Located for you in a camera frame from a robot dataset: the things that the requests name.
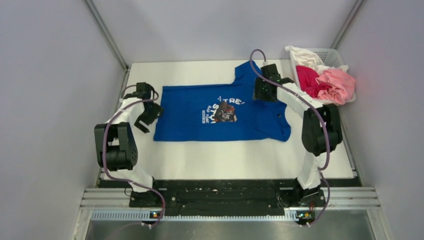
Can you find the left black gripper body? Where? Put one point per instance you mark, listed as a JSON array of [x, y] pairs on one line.
[[150, 114]]

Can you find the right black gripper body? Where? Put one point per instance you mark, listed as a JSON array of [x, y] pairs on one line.
[[260, 91]]

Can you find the blue panda print t-shirt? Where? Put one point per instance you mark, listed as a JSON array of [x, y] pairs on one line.
[[220, 112]]

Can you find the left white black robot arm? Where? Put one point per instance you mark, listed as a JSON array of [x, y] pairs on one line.
[[117, 152]]

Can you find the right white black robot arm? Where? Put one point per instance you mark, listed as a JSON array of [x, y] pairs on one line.
[[321, 132]]

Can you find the magenta t-shirt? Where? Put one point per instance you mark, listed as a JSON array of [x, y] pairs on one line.
[[307, 78]]

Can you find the white t-shirt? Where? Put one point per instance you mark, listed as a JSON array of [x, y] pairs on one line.
[[318, 59]]

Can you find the white plastic laundry basket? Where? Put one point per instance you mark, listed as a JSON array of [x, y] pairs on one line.
[[322, 74]]

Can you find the light pink t-shirt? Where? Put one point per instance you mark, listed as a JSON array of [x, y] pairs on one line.
[[342, 86]]

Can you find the aluminium frame rail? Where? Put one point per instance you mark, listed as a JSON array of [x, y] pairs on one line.
[[114, 204]]

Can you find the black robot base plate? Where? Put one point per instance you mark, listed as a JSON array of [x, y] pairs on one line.
[[230, 198]]

